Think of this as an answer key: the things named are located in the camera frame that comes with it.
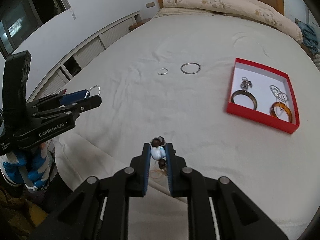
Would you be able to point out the blue crumpled clothing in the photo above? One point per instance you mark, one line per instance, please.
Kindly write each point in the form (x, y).
(310, 39)

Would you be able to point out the silver wristwatch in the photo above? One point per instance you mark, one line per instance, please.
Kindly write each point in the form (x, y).
(245, 84)

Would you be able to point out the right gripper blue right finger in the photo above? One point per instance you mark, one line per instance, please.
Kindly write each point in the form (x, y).
(217, 208)

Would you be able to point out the blue gloved left hand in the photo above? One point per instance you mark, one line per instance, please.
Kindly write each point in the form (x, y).
(32, 172)

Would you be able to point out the large twisted silver hoop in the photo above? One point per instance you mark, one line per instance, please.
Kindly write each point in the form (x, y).
(95, 90)

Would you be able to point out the small twisted silver hoop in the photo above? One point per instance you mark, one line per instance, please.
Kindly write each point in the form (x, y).
(163, 71)

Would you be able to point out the dark jade bangle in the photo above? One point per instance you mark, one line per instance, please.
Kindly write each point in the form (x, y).
(245, 99)

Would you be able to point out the pink floral duvet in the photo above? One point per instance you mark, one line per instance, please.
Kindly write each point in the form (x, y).
(252, 9)

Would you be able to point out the wall switch plate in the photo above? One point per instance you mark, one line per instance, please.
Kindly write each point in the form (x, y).
(151, 4)

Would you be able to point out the white louvered cabinet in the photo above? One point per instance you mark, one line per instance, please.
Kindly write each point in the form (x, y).
(80, 56)

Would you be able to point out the beige pillow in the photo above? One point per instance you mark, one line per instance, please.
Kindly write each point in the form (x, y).
(172, 11)

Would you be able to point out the white bed sheet mattress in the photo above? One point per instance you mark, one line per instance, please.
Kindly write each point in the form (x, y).
(278, 171)

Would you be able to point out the amber bangle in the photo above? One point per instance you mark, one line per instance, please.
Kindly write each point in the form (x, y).
(278, 109)

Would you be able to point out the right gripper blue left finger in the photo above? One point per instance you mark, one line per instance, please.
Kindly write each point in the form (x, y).
(99, 208)

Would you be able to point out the red jewelry box tray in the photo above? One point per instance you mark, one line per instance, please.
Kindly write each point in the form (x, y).
(269, 85)

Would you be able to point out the wooden nightstand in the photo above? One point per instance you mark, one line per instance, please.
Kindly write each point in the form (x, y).
(138, 24)

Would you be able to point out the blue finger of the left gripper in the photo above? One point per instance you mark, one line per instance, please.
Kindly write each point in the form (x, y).
(59, 99)
(71, 111)

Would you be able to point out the thin silver bangle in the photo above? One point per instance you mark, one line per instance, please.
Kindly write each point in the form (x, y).
(190, 68)

